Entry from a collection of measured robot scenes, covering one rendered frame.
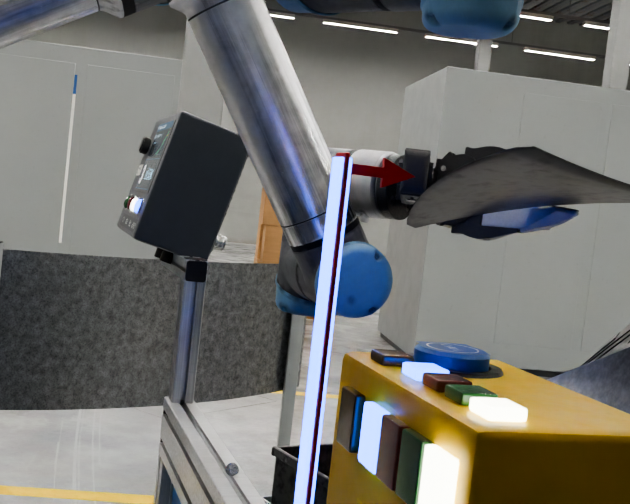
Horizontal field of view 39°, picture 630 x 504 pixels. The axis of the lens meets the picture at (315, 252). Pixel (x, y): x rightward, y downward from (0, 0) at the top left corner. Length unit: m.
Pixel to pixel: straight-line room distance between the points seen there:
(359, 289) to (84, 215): 5.84
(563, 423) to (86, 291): 2.05
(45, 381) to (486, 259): 4.95
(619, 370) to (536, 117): 6.24
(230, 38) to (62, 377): 1.64
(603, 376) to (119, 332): 1.74
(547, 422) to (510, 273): 6.61
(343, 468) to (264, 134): 0.45
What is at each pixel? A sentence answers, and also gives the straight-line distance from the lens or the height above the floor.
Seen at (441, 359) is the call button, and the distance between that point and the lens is 0.47.
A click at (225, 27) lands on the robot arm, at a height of 1.30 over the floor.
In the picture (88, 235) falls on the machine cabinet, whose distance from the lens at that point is 6.67.
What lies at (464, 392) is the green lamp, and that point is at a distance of 0.39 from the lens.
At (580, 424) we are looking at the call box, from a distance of 0.39.
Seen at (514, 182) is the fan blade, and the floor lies 1.18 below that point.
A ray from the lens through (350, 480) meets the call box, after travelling 0.48.
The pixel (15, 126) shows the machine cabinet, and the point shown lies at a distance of 6.75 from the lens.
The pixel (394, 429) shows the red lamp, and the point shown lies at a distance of 0.41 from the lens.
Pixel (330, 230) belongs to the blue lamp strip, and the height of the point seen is 1.13.
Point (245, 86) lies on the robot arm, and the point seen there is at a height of 1.25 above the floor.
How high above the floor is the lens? 1.15
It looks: 3 degrees down
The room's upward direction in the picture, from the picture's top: 6 degrees clockwise
